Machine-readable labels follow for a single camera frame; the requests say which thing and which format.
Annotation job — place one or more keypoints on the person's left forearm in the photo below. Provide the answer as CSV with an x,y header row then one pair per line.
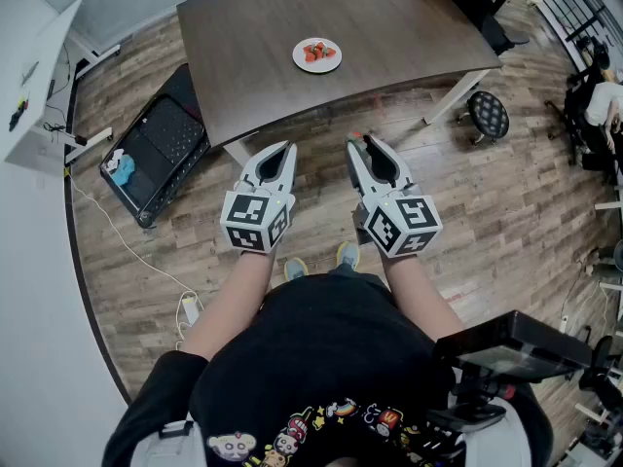
x,y
229,304

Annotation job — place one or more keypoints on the dark trousers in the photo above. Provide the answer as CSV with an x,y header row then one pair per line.
x,y
344,269

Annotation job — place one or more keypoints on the person's right forearm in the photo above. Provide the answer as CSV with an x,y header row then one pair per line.
x,y
418,295

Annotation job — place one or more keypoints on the blue cloth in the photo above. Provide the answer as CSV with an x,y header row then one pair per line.
x,y
126,169

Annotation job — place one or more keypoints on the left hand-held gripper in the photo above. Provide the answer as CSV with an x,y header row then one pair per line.
x,y
243,212

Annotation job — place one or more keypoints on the white desk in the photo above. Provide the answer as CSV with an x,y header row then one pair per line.
x,y
44,66

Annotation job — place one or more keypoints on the white cloth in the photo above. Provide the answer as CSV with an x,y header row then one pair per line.
x,y
113,158

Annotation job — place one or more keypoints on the white table leg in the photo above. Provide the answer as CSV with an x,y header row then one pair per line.
x,y
457,93
239,151

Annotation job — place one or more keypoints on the open black case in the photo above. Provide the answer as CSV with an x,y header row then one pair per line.
x,y
160,139

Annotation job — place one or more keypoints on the black chest-mounted screen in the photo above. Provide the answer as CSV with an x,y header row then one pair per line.
x,y
511,343

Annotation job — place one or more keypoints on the grey yellow left shoe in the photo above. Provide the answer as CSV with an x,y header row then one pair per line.
x,y
295,269

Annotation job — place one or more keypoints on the white power adapter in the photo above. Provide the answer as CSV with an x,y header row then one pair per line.
x,y
191,310

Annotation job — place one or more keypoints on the grey yellow shoe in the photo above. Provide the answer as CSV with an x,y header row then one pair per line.
x,y
348,255
295,269

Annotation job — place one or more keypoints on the black printed shirt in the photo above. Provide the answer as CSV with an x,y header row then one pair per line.
x,y
316,348

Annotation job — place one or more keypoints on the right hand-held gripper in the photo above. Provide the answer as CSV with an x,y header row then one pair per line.
x,y
414,217

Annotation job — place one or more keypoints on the grey yellow right shoe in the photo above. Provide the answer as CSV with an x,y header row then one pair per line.
x,y
348,255

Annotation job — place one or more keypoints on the white round plate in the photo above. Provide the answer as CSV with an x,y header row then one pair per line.
x,y
316,67

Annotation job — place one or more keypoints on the black yellow marker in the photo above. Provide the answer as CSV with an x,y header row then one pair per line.
x,y
17,115

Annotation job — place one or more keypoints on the grey pen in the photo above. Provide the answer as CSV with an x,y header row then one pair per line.
x,y
30,72

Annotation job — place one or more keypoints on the black round stool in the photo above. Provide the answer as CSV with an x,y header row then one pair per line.
x,y
488,114

